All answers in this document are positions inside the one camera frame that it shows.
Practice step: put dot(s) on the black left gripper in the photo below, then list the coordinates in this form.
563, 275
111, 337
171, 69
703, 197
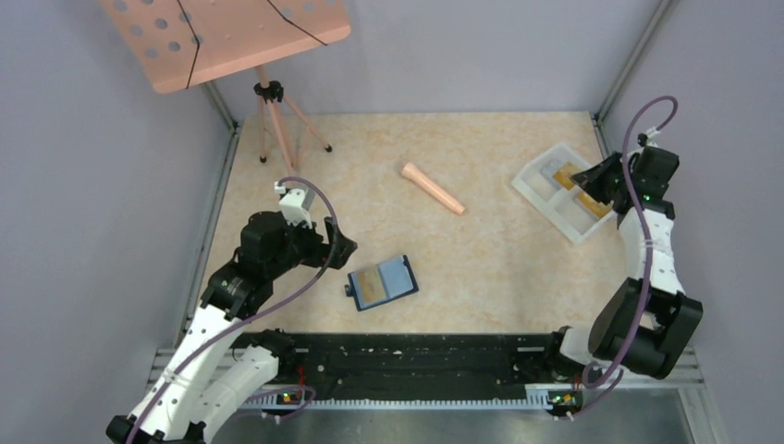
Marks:
321, 250

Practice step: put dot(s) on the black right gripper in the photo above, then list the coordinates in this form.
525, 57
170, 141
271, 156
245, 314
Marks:
591, 178

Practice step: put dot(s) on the gold credit card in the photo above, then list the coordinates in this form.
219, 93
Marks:
370, 287
563, 176

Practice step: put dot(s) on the blue card holder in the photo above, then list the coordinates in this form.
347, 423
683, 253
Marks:
398, 277

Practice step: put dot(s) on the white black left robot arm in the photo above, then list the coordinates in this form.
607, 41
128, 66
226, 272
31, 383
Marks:
188, 403

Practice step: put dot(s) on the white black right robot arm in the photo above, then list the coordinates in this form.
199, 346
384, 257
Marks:
649, 321

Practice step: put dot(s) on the gold card in tray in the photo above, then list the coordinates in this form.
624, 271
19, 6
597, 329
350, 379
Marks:
592, 207

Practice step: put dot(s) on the silver card in tray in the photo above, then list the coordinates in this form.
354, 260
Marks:
550, 169

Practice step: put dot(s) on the white plastic divided tray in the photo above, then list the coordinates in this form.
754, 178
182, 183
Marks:
558, 206

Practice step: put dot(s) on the pink tapered stick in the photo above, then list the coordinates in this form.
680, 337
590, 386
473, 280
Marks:
415, 175

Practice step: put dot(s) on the pink music stand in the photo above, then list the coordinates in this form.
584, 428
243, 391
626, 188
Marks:
186, 43

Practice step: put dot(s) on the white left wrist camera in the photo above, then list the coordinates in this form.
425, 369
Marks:
295, 204

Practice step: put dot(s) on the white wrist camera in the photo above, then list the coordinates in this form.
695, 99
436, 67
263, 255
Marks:
648, 137
295, 204

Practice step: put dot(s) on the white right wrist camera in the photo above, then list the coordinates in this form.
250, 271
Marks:
648, 137

